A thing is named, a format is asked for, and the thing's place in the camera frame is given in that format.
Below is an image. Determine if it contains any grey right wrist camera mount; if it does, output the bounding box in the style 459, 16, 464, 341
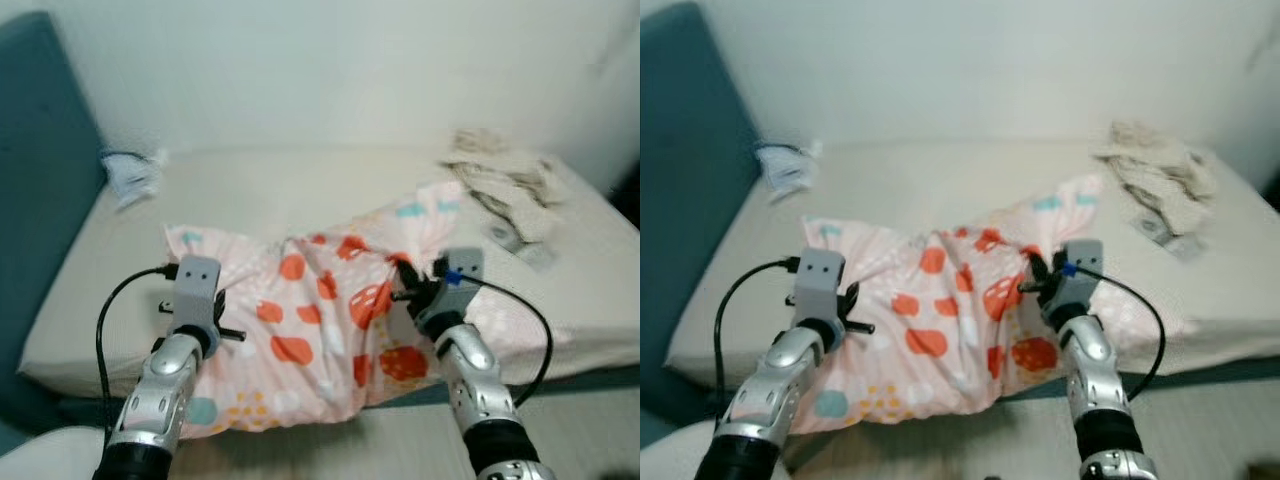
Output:
1045, 238, 1106, 321
418, 247, 486, 339

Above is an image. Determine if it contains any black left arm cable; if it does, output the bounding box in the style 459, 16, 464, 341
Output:
95, 263, 181, 446
714, 256, 803, 416

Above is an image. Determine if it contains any pink orange patterned pillow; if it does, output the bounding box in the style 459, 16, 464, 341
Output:
787, 175, 1198, 433
163, 180, 549, 438

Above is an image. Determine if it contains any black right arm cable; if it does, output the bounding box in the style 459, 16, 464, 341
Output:
462, 276, 554, 409
1072, 262, 1167, 403

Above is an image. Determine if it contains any beige sheeted mattress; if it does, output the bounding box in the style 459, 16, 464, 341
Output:
665, 138, 1280, 396
18, 145, 641, 401

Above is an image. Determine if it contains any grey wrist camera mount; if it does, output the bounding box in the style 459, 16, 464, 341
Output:
172, 255, 223, 336
418, 247, 486, 339
1045, 238, 1106, 321
795, 248, 849, 326

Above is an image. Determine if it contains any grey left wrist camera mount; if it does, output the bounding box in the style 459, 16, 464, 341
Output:
795, 248, 849, 326
172, 255, 223, 336

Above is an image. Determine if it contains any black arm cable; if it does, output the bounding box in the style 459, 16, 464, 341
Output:
462, 276, 554, 409
714, 256, 803, 416
1072, 262, 1167, 403
95, 263, 181, 446

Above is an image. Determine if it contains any white blue plastic bag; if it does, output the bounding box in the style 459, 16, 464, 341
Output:
100, 148, 169, 211
755, 140, 823, 204

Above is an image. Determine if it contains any beige crumpled blanket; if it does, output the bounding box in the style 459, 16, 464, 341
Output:
438, 127, 569, 273
1092, 120, 1219, 263

